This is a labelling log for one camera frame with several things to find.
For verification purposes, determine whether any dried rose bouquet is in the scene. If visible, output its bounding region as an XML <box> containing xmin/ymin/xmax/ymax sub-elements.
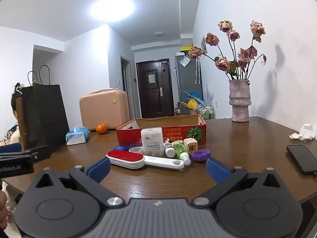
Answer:
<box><xmin>188</xmin><ymin>20</ymin><xmax>267</xmax><ymax>81</ymax></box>

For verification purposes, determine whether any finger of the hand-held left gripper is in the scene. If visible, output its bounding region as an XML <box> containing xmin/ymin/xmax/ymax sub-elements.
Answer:
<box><xmin>21</xmin><ymin>145</ymin><xmax>50</xmax><ymax>163</ymax></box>
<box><xmin>0</xmin><ymin>152</ymin><xmax>32</xmax><ymax>161</ymax></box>

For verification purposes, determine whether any red printed cardboard box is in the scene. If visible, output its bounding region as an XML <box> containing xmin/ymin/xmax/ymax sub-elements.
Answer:
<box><xmin>116</xmin><ymin>114</ymin><xmax>207</xmax><ymax>147</ymax></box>

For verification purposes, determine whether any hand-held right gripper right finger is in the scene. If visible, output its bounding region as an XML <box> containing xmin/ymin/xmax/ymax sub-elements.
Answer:
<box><xmin>191</xmin><ymin>157</ymin><xmax>283</xmax><ymax>209</ymax></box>

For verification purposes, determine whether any brown paper bag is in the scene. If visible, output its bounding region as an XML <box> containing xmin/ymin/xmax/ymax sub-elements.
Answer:
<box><xmin>15</xmin><ymin>97</ymin><xmax>28</xmax><ymax>150</ymax></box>

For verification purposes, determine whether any black paper bag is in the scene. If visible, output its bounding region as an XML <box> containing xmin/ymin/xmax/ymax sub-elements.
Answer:
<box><xmin>22</xmin><ymin>65</ymin><xmax>70</xmax><ymax>163</ymax></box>

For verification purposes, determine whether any small white bottle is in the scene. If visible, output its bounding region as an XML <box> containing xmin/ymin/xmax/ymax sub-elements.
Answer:
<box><xmin>164</xmin><ymin>140</ymin><xmax>176</xmax><ymax>158</ymax></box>

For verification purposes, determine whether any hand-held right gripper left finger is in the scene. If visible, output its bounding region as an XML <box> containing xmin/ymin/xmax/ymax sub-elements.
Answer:
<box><xmin>35</xmin><ymin>157</ymin><xmax>125</xmax><ymax>209</ymax></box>

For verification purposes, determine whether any white and yellow charger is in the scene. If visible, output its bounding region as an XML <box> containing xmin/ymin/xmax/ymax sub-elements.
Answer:
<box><xmin>183</xmin><ymin>139</ymin><xmax>198</xmax><ymax>153</ymax></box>

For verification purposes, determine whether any purple round case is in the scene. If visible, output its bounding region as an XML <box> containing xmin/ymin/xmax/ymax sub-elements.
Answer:
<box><xmin>190</xmin><ymin>149</ymin><xmax>211</xmax><ymax>163</ymax></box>

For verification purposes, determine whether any dark brown entrance door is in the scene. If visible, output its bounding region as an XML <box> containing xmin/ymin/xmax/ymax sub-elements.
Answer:
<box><xmin>136</xmin><ymin>59</ymin><xmax>175</xmax><ymax>119</ymax></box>

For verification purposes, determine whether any pink suitcase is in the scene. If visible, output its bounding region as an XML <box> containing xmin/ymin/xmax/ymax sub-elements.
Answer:
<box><xmin>79</xmin><ymin>88</ymin><xmax>131</xmax><ymax>131</ymax></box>

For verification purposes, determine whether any metal storage cart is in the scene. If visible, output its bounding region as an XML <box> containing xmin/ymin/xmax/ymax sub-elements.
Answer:
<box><xmin>197</xmin><ymin>105</ymin><xmax>215</xmax><ymax>119</ymax></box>

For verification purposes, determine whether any round ceiling light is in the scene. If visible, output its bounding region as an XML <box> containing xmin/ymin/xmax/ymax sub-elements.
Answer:
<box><xmin>90</xmin><ymin>0</ymin><xmax>135</xmax><ymax>23</ymax></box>

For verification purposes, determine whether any person's left hand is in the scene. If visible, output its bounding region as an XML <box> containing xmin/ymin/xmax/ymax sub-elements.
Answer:
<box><xmin>0</xmin><ymin>191</ymin><xmax>8</xmax><ymax>228</ymax></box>

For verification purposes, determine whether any black smartphone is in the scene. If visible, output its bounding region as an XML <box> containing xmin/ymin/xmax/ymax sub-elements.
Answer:
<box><xmin>286</xmin><ymin>144</ymin><xmax>317</xmax><ymax>175</ymax></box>

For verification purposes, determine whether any grey refrigerator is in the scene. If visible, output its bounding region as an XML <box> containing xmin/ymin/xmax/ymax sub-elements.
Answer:
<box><xmin>175</xmin><ymin>53</ymin><xmax>203</xmax><ymax>116</ymax></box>

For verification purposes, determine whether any white plastic swab container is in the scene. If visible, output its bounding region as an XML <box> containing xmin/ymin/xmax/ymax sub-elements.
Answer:
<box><xmin>141</xmin><ymin>127</ymin><xmax>164</xmax><ymax>157</ymax></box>

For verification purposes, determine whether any red and white lint brush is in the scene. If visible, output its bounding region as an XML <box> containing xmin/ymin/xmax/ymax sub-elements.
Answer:
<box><xmin>106</xmin><ymin>150</ymin><xmax>185</xmax><ymax>170</ymax></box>

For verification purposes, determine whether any green spray bottle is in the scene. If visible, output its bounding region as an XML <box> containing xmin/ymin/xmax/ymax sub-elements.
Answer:
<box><xmin>171</xmin><ymin>140</ymin><xmax>192</xmax><ymax>166</ymax></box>

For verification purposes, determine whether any pink ceramic vase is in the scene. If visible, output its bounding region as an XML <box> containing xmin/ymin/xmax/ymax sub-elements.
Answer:
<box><xmin>228</xmin><ymin>79</ymin><xmax>252</xmax><ymax>123</ymax></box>

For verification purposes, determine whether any blue tissue packet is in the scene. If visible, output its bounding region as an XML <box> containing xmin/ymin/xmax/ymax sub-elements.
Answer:
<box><xmin>66</xmin><ymin>126</ymin><xmax>90</xmax><ymax>146</ymax></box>

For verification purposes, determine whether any yellow watering can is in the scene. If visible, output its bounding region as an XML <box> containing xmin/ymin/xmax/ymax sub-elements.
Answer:
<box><xmin>180</xmin><ymin>99</ymin><xmax>199</xmax><ymax>110</ymax></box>

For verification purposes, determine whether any crumpled white tissue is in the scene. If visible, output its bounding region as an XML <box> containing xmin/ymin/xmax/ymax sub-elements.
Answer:
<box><xmin>289</xmin><ymin>124</ymin><xmax>316</xmax><ymax>140</ymax></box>

